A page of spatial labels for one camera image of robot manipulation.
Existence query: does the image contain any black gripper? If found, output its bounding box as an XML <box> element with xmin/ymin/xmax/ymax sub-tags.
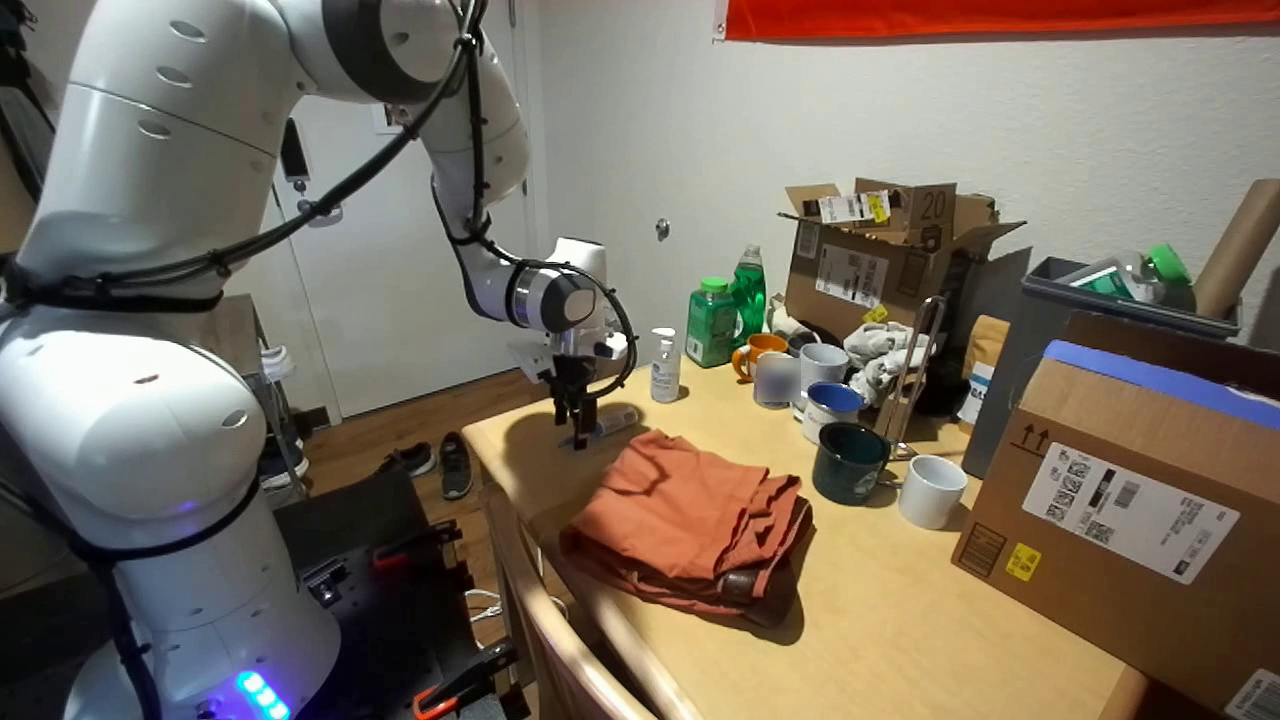
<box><xmin>535</xmin><ymin>352</ymin><xmax>604</xmax><ymax>454</ymax></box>

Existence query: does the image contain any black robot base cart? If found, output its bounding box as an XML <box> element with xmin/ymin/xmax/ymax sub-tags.
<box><xmin>271</xmin><ymin>463</ymin><xmax>524</xmax><ymax>720</ymax></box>

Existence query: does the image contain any folded orange fabric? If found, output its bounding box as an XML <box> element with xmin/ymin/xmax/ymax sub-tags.
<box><xmin>556</xmin><ymin>427</ymin><xmax>817</xmax><ymax>626</ymax></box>

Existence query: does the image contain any white sanitizer bottle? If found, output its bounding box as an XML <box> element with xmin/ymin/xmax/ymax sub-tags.
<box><xmin>650</xmin><ymin>326</ymin><xmax>688</xmax><ymax>407</ymax></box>

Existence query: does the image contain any dark shoe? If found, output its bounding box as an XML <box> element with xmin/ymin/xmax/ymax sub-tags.
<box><xmin>435</xmin><ymin>427</ymin><xmax>476</xmax><ymax>503</ymax></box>
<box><xmin>386</xmin><ymin>442</ymin><xmax>441</xmax><ymax>480</ymax></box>

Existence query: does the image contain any green container with lid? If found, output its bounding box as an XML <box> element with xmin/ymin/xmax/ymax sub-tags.
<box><xmin>684</xmin><ymin>274</ymin><xmax>739</xmax><ymax>373</ymax></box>

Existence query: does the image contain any orange mug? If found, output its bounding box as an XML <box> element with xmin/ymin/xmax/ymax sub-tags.
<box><xmin>728</xmin><ymin>333</ymin><xmax>793</xmax><ymax>388</ymax></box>

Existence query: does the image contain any blue patterned mug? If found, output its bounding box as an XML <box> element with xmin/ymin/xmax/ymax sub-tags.
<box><xmin>752</xmin><ymin>347</ymin><xmax>803</xmax><ymax>412</ymax></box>

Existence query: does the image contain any white door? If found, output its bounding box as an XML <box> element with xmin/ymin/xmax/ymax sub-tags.
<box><xmin>244</xmin><ymin>92</ymin><xmax>535</xmax><ymax>424</ymax></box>

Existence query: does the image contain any wooden chair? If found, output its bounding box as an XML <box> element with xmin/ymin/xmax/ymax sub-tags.
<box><xmin>476</xmin><ymin>486</ymin><xmax>657</xmax><ymax>720</ymax></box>

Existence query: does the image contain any pale grey mug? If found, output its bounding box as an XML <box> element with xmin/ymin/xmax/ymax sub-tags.
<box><xmin>797</xmin><ymin>342</ymin><xmax>855</xmax><ymax>395</ymax></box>

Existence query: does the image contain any white mug with blue rim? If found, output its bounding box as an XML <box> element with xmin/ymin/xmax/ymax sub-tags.
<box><xmin>788</xmin><ymin>380</ymin><xmax>872</xmax><ymax>444</ymax></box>

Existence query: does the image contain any dark green mug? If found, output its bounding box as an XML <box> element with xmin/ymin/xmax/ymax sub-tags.
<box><xmin>812</xmin><ymin>419</ymin><xmax>898</xmax><ymax>510</ymax></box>

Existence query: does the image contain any white crumpled cloth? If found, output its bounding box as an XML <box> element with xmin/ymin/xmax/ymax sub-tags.
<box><xmin>840</xmin><ymin>318</ymin><xmax>936</xmax><ymax>403</ymax></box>

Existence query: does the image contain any open brown cardboard box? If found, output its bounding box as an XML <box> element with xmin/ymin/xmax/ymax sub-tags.
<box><xmin>777</xmin><ymin>175</ymin><xmax>1034</xmax><ymax>352</ymax></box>

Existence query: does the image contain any curved metal rod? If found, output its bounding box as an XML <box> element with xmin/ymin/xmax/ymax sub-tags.
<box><xmin>885</xmin><ymin>293</ymin><xmax>952</xmax><ymax>454</ymax></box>

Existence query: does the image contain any small white mug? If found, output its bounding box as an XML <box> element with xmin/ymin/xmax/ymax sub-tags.
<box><xmin>898</xmin><ymin>454</ymin><xmax>972</xmax><ymax>532</ymax></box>

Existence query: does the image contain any black door keypad lock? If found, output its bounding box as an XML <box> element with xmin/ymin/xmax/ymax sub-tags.
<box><xmin>276</xmin><ymin>115</ymin><xmax>318</xmax><ymax>197</ymax></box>

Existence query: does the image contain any small yellow blue carton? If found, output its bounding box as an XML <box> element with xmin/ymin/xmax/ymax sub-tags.
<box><xmin>959</xmin><ymin>313</ymin><xmax>1017</xmax><ymax>427</ymax></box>

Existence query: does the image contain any black trash bin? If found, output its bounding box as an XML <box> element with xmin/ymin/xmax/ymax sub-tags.
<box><xmin>959</xmin><ymin>251</ymin><xmax>1239</xmax><ymax>480</ymax></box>

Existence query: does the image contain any cardboard box with shipping label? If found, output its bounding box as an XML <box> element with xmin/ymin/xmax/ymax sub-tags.
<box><xmin>950</xmin><ymin>337</ymin><xmax>1280</xmax><ymax>717</ymax></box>

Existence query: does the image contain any green item in bin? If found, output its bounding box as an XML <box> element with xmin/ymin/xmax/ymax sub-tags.
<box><xmin>1066</xmin><ymin>241</ymin><xmax>1195</xmax><ymax>313</ymax></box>

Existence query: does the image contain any brown cardboard tube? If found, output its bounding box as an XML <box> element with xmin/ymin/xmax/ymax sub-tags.
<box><xmin>1194</xmin><ymin>175</ymin><xmax>1280</xmax><ymax>326</ymax></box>

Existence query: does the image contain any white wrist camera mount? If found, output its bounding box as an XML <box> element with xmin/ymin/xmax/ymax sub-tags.
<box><xmin>590</xmin><ymin>328</ymin><xmax>634</xmax><ymax>376</ymax></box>

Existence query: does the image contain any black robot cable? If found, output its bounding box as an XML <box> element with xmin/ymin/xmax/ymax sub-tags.
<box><xmin>0</xmin><ymin>0</ymin><xmax>642</xmax><ymax>403</ymax></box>

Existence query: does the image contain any red wall banner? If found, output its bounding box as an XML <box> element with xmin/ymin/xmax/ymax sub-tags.
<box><xmin>719</xmin><ymin>0</ymin><xmax>1280</xmax><ymax>50</ymax></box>

